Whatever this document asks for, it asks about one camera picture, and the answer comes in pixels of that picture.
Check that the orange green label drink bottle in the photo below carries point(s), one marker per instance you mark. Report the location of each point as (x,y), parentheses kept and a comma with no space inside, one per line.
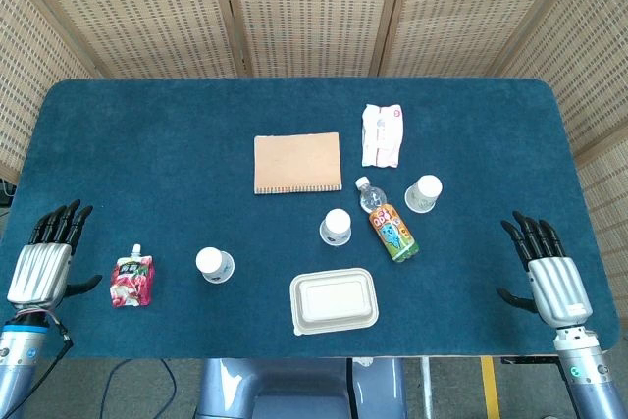
(392,235)

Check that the grey blue robot torso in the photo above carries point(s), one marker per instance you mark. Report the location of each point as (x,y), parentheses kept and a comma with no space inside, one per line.
(294,384)

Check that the beige lidded food container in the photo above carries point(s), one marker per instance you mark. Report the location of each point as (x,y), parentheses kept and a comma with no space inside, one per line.
(334,301)

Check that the brown spiral notebook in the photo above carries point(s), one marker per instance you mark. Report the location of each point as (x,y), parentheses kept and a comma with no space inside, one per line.
(297,164)

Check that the white table leg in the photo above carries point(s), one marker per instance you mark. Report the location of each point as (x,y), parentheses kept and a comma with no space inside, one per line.
(427,387)

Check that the white pink tissue pack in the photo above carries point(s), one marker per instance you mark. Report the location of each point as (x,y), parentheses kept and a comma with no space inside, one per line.
(382,134)

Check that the white floral paper cup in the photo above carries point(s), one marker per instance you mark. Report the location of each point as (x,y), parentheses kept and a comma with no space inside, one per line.
(424,192)
(212,263)
(336,225)

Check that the blue carpet table cover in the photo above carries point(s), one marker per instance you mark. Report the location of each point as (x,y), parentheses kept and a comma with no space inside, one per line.
(147,144)

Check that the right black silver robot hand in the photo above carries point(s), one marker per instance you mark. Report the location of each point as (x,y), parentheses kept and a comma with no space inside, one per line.
(559,286)

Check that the red jelly drink pouch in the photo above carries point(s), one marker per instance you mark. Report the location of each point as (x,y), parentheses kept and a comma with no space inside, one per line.
(131,281)

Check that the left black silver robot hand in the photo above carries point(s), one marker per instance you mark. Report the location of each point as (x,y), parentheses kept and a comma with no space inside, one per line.
(41,272)

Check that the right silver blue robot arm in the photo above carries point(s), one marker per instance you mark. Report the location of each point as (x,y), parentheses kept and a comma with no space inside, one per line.
(589,375)

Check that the woven bamboo screen panel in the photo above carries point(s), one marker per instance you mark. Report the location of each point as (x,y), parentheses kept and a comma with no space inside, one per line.
(137,12)
(466,12)
(314,12)
(589,70)
(29,75)

